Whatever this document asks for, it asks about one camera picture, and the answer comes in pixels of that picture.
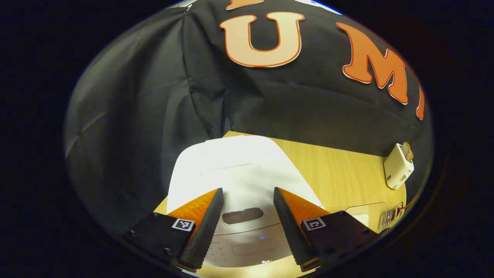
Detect black backdrop cloth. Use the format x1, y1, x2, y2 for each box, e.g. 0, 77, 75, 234
64, 0, 435, 236

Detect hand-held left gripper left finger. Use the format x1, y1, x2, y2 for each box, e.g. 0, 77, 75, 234
123, 188, 225, 273

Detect metal wire chopstick holder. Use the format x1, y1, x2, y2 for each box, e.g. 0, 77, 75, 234
380, 203, 408, 229

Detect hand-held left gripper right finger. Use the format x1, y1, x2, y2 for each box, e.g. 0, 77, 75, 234
273, 187, 379, 271

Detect clear plastic container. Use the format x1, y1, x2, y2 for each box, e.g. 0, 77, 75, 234
345, 202, 388, 232

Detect white rice cooker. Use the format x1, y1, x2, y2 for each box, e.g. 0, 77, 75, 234
166, 134, 325, 268

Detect white toaster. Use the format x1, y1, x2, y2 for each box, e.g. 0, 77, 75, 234
383, 143, 415, 190

